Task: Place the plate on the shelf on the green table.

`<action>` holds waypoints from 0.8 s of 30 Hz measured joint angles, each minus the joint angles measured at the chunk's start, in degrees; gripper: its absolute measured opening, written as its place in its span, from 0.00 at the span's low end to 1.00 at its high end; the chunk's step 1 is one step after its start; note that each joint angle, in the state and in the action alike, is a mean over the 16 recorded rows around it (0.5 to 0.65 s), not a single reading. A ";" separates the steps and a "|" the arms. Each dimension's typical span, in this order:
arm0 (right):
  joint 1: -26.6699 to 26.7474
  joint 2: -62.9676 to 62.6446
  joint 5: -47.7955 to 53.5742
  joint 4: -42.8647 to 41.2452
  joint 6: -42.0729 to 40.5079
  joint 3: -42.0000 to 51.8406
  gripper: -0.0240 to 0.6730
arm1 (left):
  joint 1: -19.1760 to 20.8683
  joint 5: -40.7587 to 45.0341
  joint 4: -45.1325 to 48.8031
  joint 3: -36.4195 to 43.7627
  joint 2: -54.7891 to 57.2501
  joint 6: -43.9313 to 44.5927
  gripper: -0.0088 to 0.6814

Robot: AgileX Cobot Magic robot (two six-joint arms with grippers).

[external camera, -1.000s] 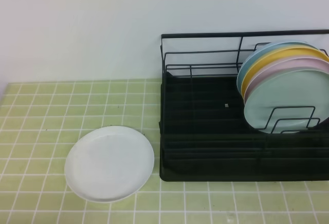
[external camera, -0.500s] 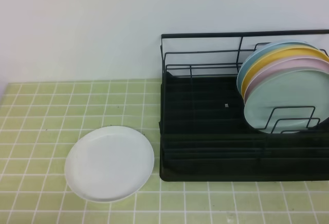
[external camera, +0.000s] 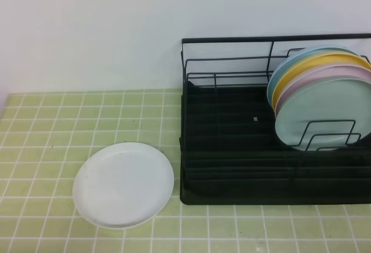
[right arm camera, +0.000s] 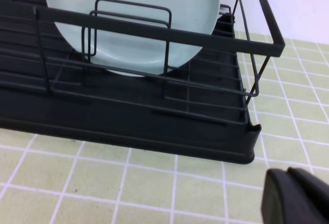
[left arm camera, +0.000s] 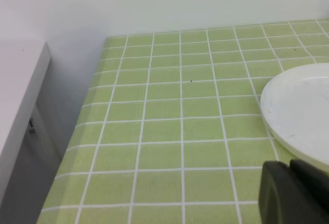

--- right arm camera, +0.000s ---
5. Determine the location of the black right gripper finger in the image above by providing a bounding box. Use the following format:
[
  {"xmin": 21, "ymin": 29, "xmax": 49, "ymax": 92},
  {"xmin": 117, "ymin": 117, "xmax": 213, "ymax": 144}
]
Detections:
[{"xmin": 261, "ymin": 167, "xmax": 328, "ymax": 223}]

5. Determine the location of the mint green plate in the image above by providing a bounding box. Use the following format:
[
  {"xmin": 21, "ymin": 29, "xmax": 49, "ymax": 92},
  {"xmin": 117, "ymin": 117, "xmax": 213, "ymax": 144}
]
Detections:
[{"xmin": 46, "ymin": 0, "xmax": 220, "ymax": 77}]

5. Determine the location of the black wire dish rack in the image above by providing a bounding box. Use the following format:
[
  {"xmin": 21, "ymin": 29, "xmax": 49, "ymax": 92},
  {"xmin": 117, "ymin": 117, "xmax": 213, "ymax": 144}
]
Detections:
[{"xmin": 1, "ymin": 0, "xmax": 285, "ymax": 164}]

